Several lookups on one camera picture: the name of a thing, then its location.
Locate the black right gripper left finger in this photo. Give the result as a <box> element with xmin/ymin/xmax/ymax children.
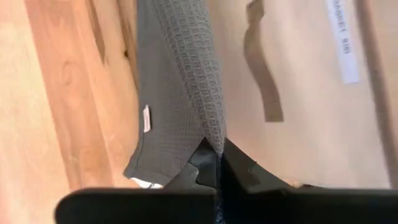
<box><xmin>55</xmin><ymin>136</ymin><xmax>218</xmax><ymax>224</ymax></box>

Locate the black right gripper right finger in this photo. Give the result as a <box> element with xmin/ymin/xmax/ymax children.
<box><xmin>221</xmin><ymin>138</ymin><xmax>398</xmax><ymax>224</ymax></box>

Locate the grey waffle towel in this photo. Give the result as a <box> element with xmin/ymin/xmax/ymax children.
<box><xmin>123</xmin><ymin>0</ymin><xmax>228</xmax><ymax>190</ymax></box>

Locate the beige fabric storage box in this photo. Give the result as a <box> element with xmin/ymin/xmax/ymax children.
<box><xmin>206</xmin><ymin>0</ymin><xmax>398</xmax><ymax>190</ymax></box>

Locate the white box label sticker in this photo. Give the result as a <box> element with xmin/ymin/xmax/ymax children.
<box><xmin>325</xmin><ymin>0</ymin><xmax>361</xmax><ymax>85</ymax></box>

